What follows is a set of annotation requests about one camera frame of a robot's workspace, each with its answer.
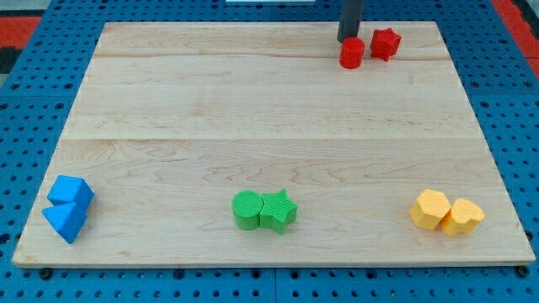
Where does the green cylinder block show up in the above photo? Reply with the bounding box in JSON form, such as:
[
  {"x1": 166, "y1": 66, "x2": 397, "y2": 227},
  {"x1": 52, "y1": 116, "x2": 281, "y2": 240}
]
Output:
[{"x1": 232, "y1": 190, "x2": 264, "y2": 231}]

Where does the blue cube block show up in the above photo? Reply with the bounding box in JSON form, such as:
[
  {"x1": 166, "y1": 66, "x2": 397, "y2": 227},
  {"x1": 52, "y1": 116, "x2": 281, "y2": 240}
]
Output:
[{"x1": 46, "y1": 175, "x2": 94, "y2": 211}]

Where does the red star block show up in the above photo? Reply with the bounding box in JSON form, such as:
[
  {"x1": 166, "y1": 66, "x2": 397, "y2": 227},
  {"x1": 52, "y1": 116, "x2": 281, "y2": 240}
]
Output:
[{"x1": 370, "y1": 28, "x2": 402, "y2": 61}]

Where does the light wooden board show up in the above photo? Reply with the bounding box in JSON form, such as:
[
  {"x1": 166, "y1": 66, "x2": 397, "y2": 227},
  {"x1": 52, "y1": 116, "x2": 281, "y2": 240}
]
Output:
[{"x1": 13, "y1": 21, "x2": 536, "y2": 268}]

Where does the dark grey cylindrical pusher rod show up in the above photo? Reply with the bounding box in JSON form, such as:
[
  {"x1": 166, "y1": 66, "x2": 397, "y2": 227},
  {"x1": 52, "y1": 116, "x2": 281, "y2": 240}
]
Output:
[{"x1": 337, "y1": 0, "x2": 365, "y2": 43}]

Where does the blue triangle block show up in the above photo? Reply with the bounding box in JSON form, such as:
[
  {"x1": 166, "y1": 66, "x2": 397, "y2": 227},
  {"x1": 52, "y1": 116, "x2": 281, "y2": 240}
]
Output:
[{"x1": 41, "y1": 203, "x2": 87, "y2": 244}]

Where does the yellow heart block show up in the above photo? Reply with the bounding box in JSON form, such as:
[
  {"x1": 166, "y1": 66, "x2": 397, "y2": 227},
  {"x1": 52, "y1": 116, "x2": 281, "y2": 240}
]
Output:
[{"x1": 440, "y1": 198, "x2": 485, "y2": 236}]

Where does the green star block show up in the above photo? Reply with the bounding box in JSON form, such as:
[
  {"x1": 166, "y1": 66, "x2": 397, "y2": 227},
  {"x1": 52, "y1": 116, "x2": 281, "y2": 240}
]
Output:
[{"x1": 259, "y1": 189, "x2": 297, "y2": 236}]

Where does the yellow hexagon block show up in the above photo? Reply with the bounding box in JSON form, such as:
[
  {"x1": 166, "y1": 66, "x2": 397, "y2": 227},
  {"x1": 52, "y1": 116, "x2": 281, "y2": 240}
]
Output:
[{"x1": 408, "y1": 189, "x2": 451, "y2": 231}]

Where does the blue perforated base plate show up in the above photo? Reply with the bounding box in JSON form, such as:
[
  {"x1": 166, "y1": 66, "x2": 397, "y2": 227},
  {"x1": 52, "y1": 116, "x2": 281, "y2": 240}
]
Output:
[{"x1": 1, "y1": 0, "x2": 538, "y2": 302}]

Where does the red cylinder block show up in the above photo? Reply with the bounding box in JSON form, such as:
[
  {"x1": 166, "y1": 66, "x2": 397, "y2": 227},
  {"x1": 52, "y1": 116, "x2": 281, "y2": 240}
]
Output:
[{"x1": 339, "y1": 37, "x2": 366, "y2": 69}]

